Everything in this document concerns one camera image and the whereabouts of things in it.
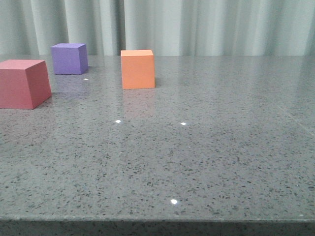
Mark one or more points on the orange foam cube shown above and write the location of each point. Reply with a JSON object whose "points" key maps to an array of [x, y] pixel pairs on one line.
{"points": [[138, 69]]}

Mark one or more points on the purple foam cube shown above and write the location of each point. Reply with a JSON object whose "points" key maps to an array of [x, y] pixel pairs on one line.
{"points": [[70, 58]]}

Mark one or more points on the red foam cube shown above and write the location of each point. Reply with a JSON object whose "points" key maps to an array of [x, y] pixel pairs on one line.
{"points": [[24, 83]]}

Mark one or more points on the pale green curtain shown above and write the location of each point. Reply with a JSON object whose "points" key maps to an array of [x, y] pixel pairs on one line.
{"points": [[168, 27]]}

